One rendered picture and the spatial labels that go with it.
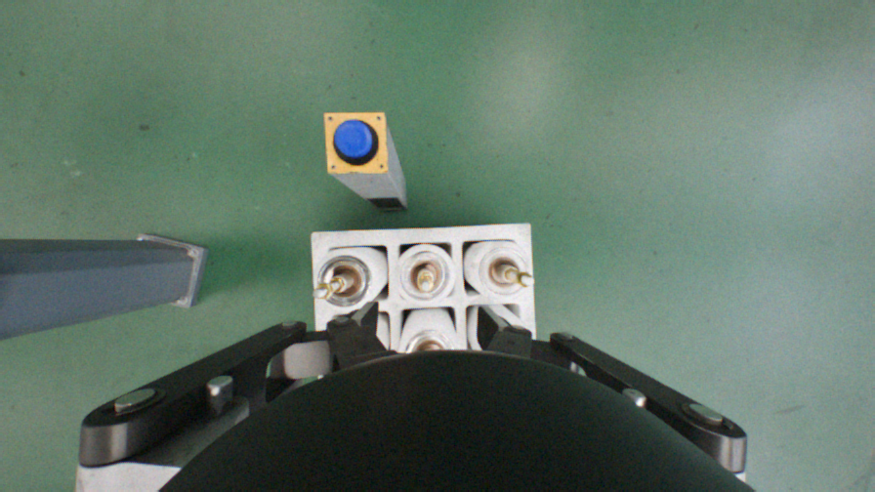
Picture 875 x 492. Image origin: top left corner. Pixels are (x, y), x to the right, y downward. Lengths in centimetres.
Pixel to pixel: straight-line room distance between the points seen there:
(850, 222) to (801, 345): 36
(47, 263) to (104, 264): 6
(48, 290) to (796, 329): 157
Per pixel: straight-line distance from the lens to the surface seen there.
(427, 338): 38
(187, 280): 80
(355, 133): 31
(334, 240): 46
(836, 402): 135
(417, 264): 36
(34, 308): 66
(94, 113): 102
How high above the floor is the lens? 61
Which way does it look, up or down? 87 degrees down
